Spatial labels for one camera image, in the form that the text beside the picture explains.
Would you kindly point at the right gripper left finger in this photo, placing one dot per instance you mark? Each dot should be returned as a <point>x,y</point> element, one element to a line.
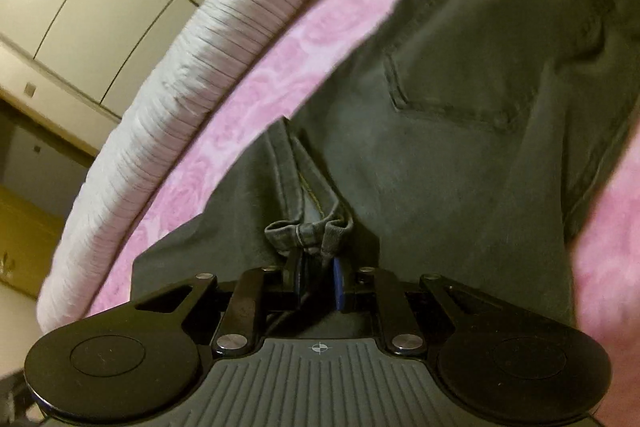
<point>259,297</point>

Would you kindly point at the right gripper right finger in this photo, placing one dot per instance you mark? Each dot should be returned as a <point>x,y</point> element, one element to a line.
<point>393,311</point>

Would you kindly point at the dark grey jeans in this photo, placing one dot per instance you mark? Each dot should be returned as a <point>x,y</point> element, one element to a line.
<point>464,137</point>

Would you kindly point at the pink rose bedspread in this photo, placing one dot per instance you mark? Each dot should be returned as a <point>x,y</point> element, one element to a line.
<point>606,255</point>

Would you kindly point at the wooden door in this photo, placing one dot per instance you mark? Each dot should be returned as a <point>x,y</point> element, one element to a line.
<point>29,236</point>

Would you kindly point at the white rolled quilt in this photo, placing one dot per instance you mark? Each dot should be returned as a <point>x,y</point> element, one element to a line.
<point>210,54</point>

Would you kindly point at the wall socket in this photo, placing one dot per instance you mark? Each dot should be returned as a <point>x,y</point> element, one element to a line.
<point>30,89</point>

